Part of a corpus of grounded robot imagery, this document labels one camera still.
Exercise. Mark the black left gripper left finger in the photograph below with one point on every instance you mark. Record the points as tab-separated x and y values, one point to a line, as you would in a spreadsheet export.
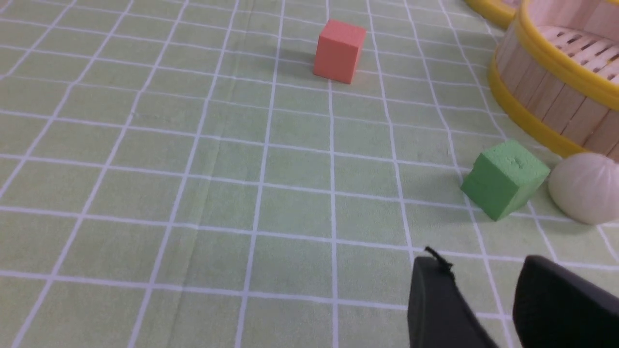
438	315

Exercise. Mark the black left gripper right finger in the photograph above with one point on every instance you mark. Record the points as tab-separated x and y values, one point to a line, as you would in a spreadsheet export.
555	308

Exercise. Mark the white pleated bun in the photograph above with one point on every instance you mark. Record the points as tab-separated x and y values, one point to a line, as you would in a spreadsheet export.
585	187

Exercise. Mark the bamboo steamer tray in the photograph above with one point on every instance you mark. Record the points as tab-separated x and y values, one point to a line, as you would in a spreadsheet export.
555	74

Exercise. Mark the woven bamboo steamer lid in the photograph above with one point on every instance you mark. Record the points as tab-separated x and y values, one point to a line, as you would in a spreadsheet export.
498	12

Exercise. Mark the green foam cube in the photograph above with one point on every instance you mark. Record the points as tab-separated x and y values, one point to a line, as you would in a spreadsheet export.
504	178

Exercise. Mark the red foam cube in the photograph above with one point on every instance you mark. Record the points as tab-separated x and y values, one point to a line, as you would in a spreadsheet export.
338	51

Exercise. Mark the green checkered tablecloth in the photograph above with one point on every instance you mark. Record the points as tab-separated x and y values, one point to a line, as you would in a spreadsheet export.
174	175

